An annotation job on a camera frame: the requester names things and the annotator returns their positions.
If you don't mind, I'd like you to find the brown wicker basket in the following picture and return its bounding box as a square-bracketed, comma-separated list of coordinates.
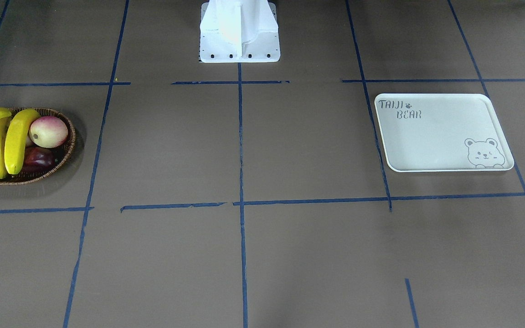
[0, 108, 77, 185]

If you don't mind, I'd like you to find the white bear tray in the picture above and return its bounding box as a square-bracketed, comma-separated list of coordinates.
[374, 93, 515, 173]

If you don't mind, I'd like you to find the red yellow apple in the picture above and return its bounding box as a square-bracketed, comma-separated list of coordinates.
[28, 116, 68, 148]

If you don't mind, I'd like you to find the dark purple plum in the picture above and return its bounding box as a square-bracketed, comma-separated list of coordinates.
[21, 147, 57, 173]

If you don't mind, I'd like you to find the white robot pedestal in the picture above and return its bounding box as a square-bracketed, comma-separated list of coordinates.
[199, 0, 281, 63]

